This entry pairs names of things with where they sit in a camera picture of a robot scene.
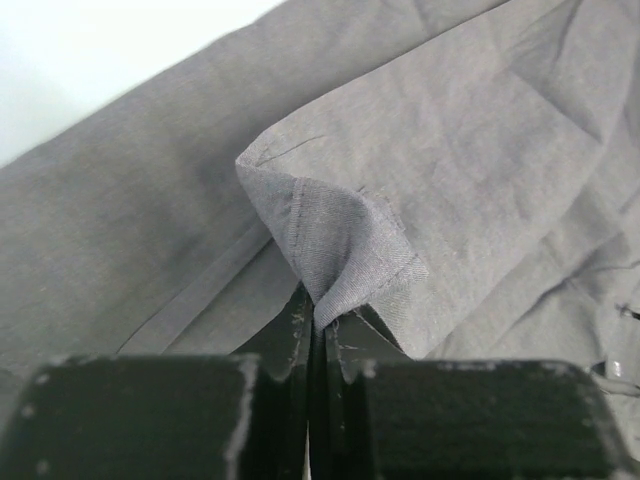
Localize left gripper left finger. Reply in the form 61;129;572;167
1;287;313;479

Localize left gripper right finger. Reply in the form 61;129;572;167
319;307;639;479

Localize grey long sleeve shirt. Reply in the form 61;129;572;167
0;0;640;396

